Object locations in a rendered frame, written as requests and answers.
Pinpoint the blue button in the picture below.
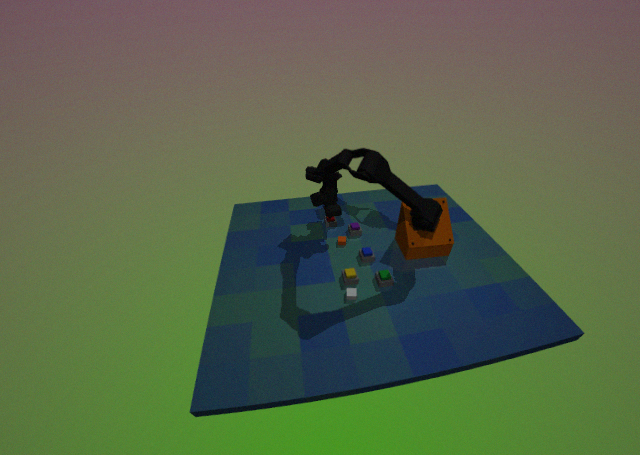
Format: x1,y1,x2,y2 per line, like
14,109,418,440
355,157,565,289
359,247,376,264

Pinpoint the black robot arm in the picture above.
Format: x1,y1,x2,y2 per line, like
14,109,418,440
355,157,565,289
305,148,443,232

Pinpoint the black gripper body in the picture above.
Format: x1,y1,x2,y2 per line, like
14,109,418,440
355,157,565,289
319,186,342,217

